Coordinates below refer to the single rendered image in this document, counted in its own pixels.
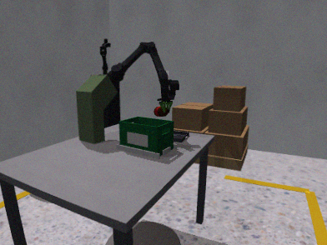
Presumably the green plastic crate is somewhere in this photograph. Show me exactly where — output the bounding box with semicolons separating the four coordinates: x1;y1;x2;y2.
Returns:
119;117;174;156

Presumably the brown bottle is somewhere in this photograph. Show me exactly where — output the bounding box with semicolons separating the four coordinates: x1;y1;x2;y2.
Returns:
154;107;169;117

